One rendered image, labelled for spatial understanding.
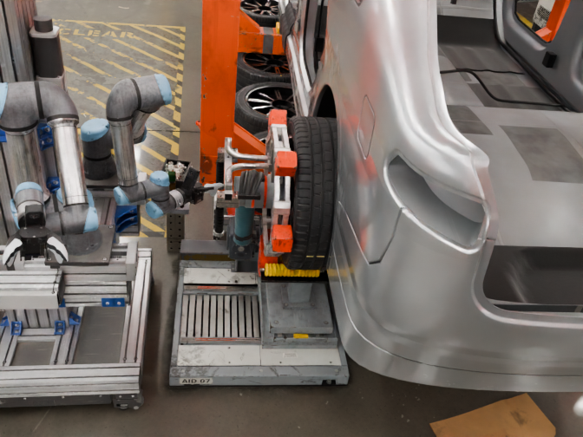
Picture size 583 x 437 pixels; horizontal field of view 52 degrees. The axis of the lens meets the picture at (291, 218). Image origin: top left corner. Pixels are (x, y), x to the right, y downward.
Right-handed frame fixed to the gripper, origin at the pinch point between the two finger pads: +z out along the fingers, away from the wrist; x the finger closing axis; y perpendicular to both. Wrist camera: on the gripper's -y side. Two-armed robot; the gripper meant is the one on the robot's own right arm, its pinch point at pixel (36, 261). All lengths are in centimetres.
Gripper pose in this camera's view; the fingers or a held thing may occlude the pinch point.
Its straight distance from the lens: 167.0
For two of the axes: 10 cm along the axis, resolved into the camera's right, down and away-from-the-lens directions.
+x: -9.0, 0.4, -4.4
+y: -2.3, 8.0, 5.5
